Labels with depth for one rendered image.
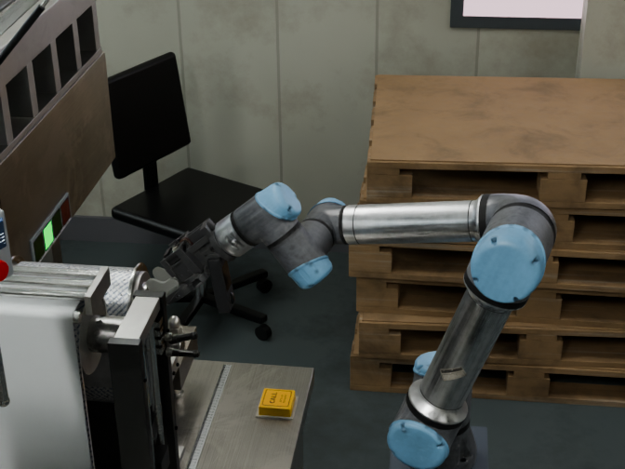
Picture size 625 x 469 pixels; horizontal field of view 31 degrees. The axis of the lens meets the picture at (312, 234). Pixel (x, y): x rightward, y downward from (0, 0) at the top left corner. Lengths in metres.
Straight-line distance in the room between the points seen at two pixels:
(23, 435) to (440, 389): 0.73
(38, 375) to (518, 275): 0.80
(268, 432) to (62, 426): 0.59
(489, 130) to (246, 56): 1.23
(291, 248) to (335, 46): 2.64
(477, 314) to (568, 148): 1.87
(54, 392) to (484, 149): 2.11
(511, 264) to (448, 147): 1.88
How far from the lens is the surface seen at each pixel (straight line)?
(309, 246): 2.01
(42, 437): 1.99
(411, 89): 4.19
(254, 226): 2.00
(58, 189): 2.69
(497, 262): 1.85
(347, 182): 4.80
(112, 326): 1.92
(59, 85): 2.70
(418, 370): 2.20
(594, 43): 4.43
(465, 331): 1.96
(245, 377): 2.57
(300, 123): 4.71
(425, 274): 3.82
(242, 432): 2.41
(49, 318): 1.84
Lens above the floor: 2.37
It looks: 28 degrees down
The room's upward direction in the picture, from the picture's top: 1 degrees counter-clockwise
